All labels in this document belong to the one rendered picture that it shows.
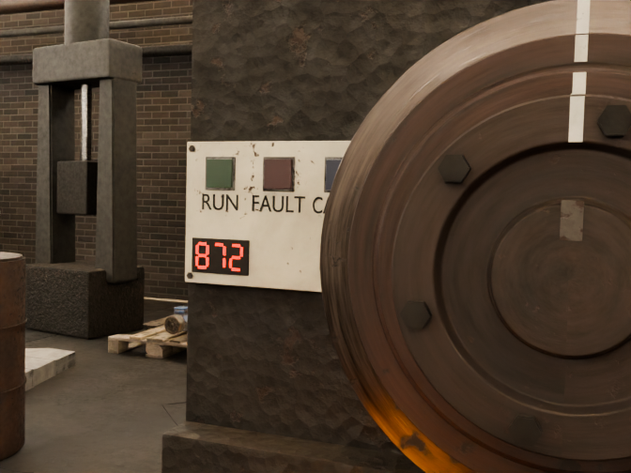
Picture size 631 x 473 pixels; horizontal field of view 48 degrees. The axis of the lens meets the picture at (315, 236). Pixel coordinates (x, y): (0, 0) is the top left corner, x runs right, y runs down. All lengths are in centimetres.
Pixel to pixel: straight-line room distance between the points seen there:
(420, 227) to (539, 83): 16
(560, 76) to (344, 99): 32
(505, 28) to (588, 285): 25
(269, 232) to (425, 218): 32
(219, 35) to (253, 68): 7
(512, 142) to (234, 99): 44
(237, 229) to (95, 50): 528
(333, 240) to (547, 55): 26
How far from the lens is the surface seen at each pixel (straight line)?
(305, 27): 90
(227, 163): 89
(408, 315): 59
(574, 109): 57
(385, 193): 66
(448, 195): 58
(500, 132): 58
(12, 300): 337
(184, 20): 757
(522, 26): 68
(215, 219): 90
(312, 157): 85
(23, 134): 933
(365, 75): 86
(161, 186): 808
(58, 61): 644
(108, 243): 598
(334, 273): 70
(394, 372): 68
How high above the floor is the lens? 117
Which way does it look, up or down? 3 degrees down
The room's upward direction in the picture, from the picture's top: 1 degrees clockwise
